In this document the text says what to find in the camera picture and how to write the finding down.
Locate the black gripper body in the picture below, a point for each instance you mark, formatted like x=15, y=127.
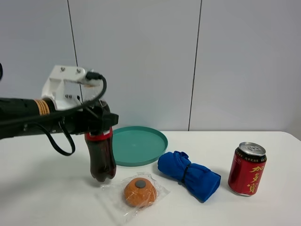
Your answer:
x=87, y=120

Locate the orange bun in clear wrapper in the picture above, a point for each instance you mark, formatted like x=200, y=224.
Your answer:
x=124, y=200

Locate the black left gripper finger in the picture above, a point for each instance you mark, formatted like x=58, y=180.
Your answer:
x=109, y=120

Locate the teal round plastic plate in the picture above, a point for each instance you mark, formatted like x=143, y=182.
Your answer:
x=138, y=146

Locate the cola bottle with yellow cap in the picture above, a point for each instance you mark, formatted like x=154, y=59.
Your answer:
x=102, y=162

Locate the red herbal tea can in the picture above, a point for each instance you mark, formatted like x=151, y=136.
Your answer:
x=247, y=168

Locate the black elastic band on cloth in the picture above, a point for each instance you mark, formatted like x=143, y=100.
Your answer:
x=184, y=174

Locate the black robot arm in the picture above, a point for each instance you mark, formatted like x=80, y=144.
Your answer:
x=13, y=109

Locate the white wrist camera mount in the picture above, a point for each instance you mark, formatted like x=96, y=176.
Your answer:
x=55, y=86

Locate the rolled blue cloth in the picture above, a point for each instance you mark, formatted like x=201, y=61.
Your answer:
x=200, y=181

